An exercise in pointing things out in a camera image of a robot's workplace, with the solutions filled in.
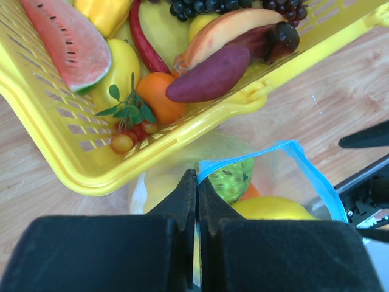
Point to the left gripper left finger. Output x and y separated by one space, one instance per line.
150 252

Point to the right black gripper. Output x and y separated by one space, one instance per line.
365 193

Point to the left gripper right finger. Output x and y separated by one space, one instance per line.
279 255

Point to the large yellow lemon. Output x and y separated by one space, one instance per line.
272 208

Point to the orange fruit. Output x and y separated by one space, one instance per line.
252 192
152 89

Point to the green custard apple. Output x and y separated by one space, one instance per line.
232 181

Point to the clear zip top bag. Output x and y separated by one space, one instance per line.
282 170

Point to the cherry tomato sprig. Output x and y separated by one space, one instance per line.
130 112

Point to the purple grape bunch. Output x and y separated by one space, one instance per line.
293 11

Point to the yellow plastic basket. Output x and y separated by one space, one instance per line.
74 141

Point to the yellow pear fruit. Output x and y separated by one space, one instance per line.
124 63

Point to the purple sweet potato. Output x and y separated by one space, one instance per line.
212 78

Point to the papaya slice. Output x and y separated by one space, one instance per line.
221 31

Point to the red chili pepper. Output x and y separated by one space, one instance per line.
148 55

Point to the watermelon slice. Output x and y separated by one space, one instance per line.
78 50

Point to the dark grape bunch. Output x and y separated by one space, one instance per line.
185 10

